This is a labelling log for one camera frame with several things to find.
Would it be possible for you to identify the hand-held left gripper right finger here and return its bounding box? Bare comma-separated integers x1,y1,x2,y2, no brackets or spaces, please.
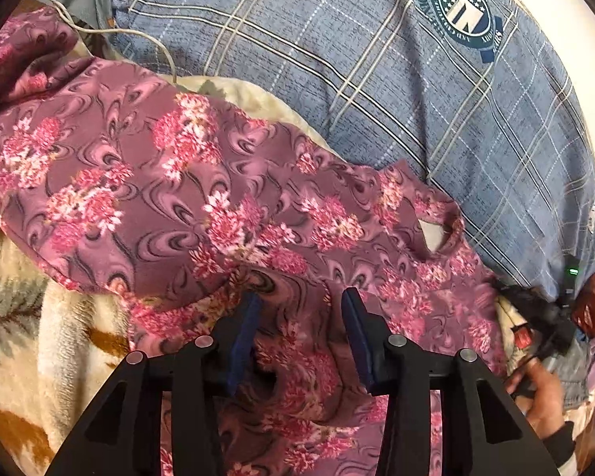
341,288,559,476

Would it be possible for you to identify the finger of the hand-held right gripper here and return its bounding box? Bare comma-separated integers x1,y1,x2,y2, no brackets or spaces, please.
485,278,526,311

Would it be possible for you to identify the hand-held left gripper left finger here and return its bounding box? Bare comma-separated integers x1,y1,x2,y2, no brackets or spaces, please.
44,292,263,476

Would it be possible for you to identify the pink floral garment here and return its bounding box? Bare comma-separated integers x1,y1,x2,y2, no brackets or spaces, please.
0,10,514,476

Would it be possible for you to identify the person's right forearm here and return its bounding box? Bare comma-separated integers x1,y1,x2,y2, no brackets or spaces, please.
539,420,577,476

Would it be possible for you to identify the person's right hand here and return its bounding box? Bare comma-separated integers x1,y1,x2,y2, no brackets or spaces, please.
505,358,567,440

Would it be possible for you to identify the cream leaf-print blanket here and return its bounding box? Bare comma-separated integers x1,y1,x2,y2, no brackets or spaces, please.
0,74,338,476

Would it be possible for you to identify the blue plaid pillow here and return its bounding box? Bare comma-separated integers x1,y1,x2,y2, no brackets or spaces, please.
96,0,595,303

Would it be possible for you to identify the white cable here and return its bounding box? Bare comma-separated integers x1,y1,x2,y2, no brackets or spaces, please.
27,0,179,85

